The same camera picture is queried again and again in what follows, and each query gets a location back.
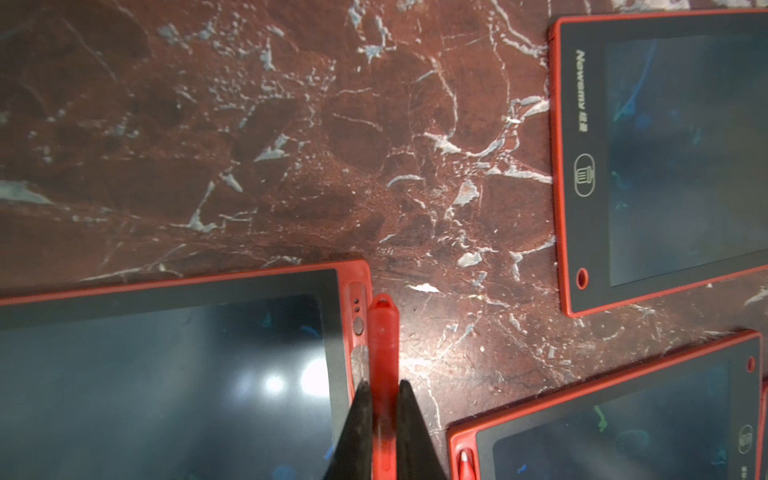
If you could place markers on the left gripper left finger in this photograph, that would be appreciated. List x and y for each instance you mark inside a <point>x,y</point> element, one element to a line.
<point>352,458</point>

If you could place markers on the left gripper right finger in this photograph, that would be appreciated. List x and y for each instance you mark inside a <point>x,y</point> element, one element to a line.
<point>416,457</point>

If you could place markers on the red stylus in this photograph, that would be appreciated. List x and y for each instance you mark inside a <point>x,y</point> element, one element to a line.
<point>465,465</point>
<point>383,344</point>

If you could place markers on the writing tablet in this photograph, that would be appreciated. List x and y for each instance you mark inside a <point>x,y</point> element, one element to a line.
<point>235,376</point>
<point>761,465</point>
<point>690,414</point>
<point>659,152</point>

